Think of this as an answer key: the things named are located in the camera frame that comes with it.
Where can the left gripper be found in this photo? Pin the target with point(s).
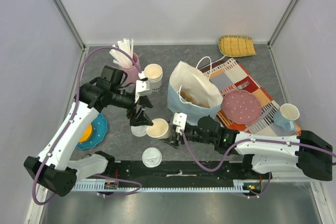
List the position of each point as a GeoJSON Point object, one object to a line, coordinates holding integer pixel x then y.
{"type": "Point", "coordinates": [140, 118]}

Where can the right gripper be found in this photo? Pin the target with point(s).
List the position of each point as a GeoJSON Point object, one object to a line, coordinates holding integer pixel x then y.
{"type": "Point", "coordinates": [176, 137]}

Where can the white paper coffee cup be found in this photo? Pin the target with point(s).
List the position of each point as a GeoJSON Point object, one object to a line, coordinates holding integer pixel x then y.
{"type": "Point", "coordinates": [160, 129]}

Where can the blue white paper bag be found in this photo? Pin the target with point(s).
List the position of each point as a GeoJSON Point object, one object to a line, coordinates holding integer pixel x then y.
{"type": "Point", "coordinates": [191, 92]}

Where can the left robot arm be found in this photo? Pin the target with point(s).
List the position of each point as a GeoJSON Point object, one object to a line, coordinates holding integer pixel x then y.
{"type": "Point", "coordinates": [52, 168]}

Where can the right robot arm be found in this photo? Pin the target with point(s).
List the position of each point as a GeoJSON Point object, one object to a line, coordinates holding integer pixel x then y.
{"type": "Point", "coordinates": [306, 153]}

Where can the white plastic cup lid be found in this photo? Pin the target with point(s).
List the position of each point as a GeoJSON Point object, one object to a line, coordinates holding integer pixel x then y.
{"type": "Point", "coordinates": [139, 131]}

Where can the blue dotted plate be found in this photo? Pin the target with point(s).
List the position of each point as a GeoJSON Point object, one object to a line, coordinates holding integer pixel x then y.
{"type": "Point", "coordinates": [100, 128]}

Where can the pink straw holder cup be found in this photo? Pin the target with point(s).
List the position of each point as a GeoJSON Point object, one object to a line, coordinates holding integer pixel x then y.
{"type": "Point", "coordinates": [132, 73]}

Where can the stack of paper cups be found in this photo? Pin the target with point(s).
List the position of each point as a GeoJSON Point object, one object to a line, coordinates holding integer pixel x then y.
{"type": "Point", "coordinates": [154, 73]}

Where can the orange bowl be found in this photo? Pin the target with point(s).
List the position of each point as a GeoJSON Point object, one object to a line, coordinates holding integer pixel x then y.
{"type": "Point", "coordinates": [87, 134]}

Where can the pink dotted plate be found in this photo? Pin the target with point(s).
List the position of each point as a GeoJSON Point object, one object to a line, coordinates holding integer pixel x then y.
{"type": "Point", "coordinates": [241, 107]}

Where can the colourful patchwork placemat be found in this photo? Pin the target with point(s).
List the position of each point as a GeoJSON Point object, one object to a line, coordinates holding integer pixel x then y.
{"type": "Point", "coordinates": [227, 74]}

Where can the yellow woven basket tray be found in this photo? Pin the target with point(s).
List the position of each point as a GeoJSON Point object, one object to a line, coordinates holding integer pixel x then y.
{"type": "Point", "coordinates": [236, 46]}

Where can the light blue mug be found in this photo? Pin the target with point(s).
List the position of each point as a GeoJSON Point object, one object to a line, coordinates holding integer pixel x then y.
{"type": "Point", "coordinates": [285, 116]}

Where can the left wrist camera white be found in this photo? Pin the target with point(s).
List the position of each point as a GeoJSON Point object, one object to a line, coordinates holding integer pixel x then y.
{"type": "Point", "coordinates": [142, 88]}

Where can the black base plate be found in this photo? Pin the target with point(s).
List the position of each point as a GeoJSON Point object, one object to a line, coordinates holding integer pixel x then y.
{"type": "Point", "coordinates": [182, 173]}

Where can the pink handled fork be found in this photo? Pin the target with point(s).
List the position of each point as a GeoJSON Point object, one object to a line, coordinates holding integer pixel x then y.
{"type": "Point", "coordinates": [239, 87]}

